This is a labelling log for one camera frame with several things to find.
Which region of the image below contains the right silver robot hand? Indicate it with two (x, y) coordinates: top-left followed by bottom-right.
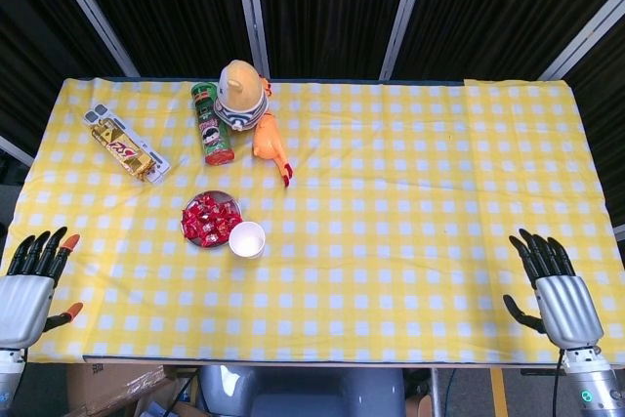
(502, 228), (606, 353)

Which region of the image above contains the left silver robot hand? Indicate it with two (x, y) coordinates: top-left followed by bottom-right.
(0, 226), (84, 351)

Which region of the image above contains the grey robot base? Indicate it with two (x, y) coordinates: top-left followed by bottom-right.
(197, 363), (406, 417)

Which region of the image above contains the white paper cup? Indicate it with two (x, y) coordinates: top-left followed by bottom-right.
(228, 221), (267, 260)

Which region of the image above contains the brown cardboard box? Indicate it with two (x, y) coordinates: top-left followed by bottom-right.
(65, 362), (196, 417)

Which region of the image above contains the metal table leg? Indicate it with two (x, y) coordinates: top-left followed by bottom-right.
(429, 366), (443, 417)

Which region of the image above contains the gold chocolate bar package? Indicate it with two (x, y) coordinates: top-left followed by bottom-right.
(89, 118), (158, 183)

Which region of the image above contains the yellow checkered tablecloth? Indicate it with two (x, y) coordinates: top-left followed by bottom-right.
(0, 77), (625, 364)

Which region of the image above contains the round silver metal plate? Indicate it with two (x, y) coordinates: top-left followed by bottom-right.
(181, 190), (244, 250)

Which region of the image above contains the green Pringles can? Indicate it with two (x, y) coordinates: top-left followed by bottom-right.
(189, 82), (236, 167)

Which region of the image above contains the orange rubber chicken toy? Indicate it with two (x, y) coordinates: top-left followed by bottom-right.
(251, 75), (296, 188)

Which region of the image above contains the plush toy with striped shirt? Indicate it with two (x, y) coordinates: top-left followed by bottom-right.
(214, 59), (271, 133)

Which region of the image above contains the black pleated curtain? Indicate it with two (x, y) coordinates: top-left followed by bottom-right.
(0, 0), (625, 154)

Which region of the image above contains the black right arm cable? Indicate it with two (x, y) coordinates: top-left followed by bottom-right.
(551, 348), (567, 417)

